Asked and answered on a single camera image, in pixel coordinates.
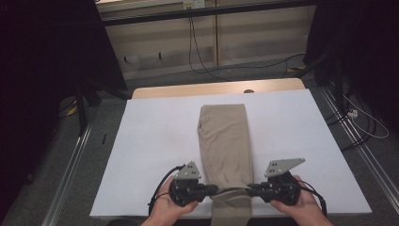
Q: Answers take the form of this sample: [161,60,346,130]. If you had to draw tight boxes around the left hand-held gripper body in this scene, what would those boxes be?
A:
[168,161,209,207]

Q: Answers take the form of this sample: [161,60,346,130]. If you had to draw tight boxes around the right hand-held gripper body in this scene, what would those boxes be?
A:
[262,157,306,206]

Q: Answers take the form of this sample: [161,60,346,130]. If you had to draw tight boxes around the beige pants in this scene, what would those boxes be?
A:
[197,104,255,226]

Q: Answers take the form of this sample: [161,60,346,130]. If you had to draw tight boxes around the person's left hand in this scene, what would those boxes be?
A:
[150,177,200,223]

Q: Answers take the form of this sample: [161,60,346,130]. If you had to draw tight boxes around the person's right hand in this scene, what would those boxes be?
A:
[270,174,327,222]

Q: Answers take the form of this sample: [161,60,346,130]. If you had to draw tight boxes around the white table mat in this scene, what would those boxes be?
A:
[88,89,373,219]

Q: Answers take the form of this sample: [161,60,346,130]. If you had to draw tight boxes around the black metal stand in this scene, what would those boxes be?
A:
[295,50,346,116]
[74,83,103,137]

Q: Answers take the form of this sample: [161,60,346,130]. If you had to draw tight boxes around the black curtain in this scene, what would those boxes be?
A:
[304,0,399,133]
[0,0,128,196]

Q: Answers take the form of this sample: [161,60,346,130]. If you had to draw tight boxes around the black metal crossbar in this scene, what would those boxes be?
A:
[101,0,318,27]

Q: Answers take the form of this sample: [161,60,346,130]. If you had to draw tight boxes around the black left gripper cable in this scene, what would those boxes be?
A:
[148,164,186,217]

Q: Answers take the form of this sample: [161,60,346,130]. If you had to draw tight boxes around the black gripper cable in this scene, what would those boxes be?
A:
[295,178,328,218]
[148,164,186,217]

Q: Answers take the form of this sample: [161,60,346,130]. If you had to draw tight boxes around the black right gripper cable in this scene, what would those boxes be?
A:
[295,178,328,218]

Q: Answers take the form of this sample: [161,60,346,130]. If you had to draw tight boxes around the metal floor rail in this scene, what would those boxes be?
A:
[40,123,94,226]
[319,86,399,215]

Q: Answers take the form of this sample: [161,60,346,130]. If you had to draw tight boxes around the black cable bundle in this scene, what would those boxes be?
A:
[324,107,378,153]

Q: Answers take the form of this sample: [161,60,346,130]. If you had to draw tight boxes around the white cable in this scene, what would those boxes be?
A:
[342,93,391,140]

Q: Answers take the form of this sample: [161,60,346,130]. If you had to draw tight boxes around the black floor cable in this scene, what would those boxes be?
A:
[219,52,307,79]

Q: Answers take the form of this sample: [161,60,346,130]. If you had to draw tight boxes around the black hanging cable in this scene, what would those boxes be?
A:
[187,16,231,82]

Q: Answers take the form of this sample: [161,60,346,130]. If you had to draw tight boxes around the white wall socket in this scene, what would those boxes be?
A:
[183,0,206,9]

